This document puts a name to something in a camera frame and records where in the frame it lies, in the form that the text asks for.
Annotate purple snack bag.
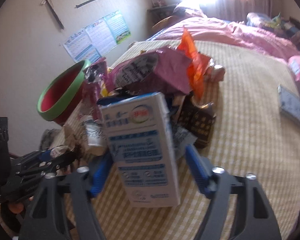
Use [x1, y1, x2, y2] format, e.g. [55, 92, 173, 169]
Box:
[108, 46, 192, 95]

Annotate dark brown cigarette pack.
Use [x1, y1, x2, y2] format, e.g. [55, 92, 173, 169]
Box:
[178, 94, 216, 149]

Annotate pink quilt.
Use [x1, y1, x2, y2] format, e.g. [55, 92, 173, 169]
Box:
[155, 17, 300, 61]

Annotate black wall stick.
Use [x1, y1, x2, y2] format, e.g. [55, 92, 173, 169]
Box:
[41, 0, 64, 30]

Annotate orange plastic bag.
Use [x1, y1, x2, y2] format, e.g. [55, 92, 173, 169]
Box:
[177, 28, 211, 101]

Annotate person's left hand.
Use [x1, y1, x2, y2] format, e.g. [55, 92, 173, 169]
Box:
[8, 197, 33, 214]

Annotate grey tin box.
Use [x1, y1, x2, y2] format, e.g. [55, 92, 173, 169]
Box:
[278, 85, 300, 125]

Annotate red bin with green rim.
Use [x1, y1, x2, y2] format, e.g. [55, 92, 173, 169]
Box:
[37, 60, 91, 126]

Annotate blue white pillow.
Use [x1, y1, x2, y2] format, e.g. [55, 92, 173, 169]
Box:
[246, 12, 272, 28]

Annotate wall chart posters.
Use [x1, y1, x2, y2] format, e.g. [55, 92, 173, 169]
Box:
[63, 10, 131, 63]

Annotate checked yellow bed mat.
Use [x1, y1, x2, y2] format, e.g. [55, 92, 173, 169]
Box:
[92, 41, 300, 239]

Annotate white crumpled wrapper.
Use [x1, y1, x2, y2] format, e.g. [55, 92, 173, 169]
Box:
[80, 115, 107, 156]

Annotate black wall rail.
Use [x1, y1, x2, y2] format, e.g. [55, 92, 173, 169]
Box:
[75, 0, 96, 9]

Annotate dark side table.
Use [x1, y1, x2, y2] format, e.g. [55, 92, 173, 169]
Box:
[147, 4, 177, 25]

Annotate white blue milk carton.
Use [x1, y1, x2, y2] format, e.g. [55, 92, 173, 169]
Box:
[100, 92, 180, 208]

